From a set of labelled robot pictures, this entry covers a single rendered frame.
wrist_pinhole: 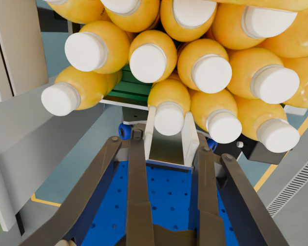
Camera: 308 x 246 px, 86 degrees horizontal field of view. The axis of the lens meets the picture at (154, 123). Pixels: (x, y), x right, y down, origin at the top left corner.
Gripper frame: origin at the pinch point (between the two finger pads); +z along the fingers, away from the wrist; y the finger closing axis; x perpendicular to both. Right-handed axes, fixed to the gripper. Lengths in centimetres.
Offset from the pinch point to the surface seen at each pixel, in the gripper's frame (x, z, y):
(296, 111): -3.1, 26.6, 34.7
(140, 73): 5.4, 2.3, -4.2
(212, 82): 5.7, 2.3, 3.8
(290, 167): -84, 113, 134
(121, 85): -2.6, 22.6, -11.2
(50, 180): -159, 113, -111
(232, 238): -16.2, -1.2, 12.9
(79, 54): 6.3, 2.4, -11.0
